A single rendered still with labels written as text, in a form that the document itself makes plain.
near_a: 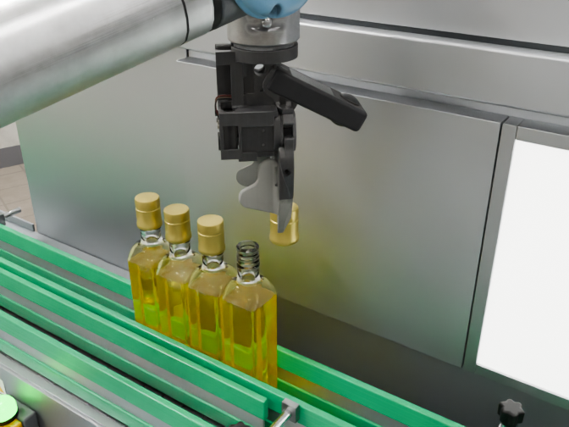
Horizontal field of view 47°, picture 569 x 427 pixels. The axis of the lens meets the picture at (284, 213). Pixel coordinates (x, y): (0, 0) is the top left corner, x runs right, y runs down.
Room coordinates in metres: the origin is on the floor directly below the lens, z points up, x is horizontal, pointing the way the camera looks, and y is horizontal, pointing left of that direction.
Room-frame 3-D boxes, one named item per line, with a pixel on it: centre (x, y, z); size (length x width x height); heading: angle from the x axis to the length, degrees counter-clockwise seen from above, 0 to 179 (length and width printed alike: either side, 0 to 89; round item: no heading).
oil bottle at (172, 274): (0.77, 0.14, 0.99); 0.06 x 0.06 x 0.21; 57
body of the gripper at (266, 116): (0.68, 0.03, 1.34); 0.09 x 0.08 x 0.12; 97
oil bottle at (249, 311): (0.71, 0.05, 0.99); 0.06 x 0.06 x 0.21; 55
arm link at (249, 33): (0.68, 0.02, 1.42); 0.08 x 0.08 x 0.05
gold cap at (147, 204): (0.81, 0.19, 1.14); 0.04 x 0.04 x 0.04
